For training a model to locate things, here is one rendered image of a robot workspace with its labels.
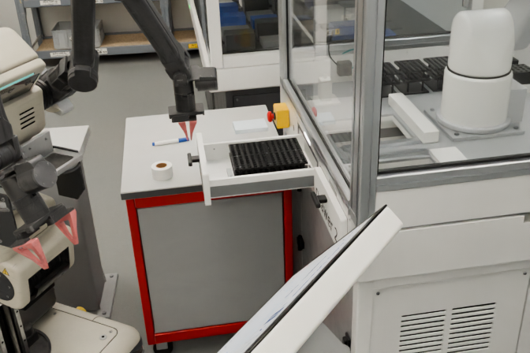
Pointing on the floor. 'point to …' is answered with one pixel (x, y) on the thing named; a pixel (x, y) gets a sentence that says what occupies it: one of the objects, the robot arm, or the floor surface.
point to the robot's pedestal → (87, 267)
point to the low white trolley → (200, 232)
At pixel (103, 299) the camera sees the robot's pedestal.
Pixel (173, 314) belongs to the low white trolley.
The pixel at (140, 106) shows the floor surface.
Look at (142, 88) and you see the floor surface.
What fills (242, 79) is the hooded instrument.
